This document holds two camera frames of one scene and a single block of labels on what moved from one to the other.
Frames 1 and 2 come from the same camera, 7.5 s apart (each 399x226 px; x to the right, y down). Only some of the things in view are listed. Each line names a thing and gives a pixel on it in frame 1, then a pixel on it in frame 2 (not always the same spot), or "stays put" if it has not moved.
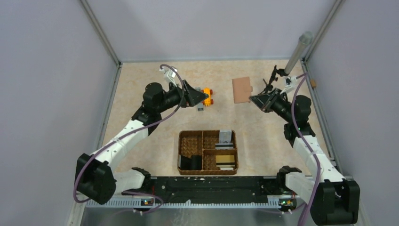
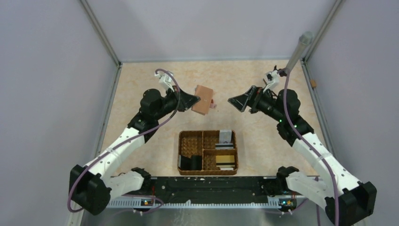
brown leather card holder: (242, 89) -> (203, 106)
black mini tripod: (282, 72) stays put
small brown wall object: (313, 83) stays put
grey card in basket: (225, 135) stays put
